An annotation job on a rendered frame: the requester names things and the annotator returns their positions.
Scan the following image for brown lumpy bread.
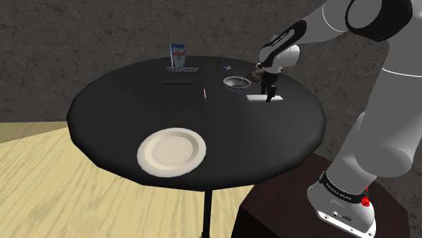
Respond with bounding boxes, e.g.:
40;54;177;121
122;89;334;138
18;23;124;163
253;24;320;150
246;69;266;83

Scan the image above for dark red robot stand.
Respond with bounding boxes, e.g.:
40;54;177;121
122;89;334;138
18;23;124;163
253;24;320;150
231;153;412;238

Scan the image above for blue and white carton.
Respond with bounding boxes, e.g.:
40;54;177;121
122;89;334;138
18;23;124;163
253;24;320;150
170;44;187;69

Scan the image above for cream round plate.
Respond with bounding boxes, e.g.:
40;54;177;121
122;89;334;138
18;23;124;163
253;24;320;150
137;127;208;179

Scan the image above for round black table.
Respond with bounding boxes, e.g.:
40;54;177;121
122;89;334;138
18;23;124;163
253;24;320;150
66;55;328;238

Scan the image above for white and blue bowl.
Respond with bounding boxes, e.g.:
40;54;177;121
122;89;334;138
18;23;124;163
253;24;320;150
222;76;252;93

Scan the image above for white flat block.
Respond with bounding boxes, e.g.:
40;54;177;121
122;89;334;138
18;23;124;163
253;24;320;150
245;94;284;103

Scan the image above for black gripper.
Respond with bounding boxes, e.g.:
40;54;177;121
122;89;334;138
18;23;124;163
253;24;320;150
260;72;279;103

